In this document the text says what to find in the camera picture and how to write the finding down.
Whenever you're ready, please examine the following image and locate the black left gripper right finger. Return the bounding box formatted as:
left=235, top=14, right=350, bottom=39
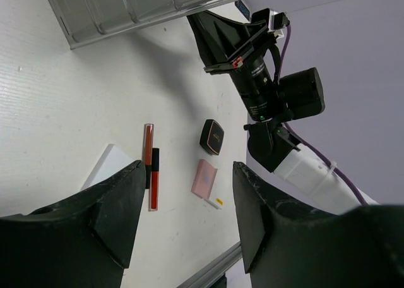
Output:
left=232, top=162, right=403, bottom=287

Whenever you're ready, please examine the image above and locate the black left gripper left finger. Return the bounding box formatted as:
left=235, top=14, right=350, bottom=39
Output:
left=1, top=160, right=146, bottom=287

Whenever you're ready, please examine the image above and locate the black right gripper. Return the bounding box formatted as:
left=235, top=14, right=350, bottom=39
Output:
left=187, top=11, right=280, bottom=122

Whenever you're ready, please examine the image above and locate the clear acrylic organizer with drawers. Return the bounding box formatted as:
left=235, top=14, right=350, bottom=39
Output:
left=48, top=0, right=235, bottom=49

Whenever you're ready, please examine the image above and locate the pink makeup packet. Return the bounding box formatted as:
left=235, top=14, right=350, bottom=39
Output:
left=191, top=159, right=218, bottom=200

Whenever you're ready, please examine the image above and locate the blue label sticker right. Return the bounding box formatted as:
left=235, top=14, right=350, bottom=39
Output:
left=234, top=0, right=251, bottom=21

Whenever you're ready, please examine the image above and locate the white square pad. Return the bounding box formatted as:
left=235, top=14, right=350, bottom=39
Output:
left=81, top=143, right=135, bottom=191

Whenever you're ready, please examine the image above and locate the dark lip gloss tube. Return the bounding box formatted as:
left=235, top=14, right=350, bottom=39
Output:
left=146, top=148, right=160, bottom=211

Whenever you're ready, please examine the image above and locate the black gold-edged compact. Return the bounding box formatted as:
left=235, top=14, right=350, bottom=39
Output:
left=199, top=119, right=225, bottom=155

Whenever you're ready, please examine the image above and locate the red lip gloss tube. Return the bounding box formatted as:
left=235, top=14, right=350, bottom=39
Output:
left=143, top=123, right=154, bottom=165

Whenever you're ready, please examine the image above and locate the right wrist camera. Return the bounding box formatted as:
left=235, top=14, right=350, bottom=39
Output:
left=249, top=8, right=290, bottom=39

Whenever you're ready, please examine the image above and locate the aluminium table edge rail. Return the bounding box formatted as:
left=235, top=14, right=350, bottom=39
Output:
left=177, top=241, right=242, bottom=288

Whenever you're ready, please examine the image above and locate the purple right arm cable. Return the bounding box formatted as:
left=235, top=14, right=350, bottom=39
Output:
left=277, top=22, right=370, bottom=206

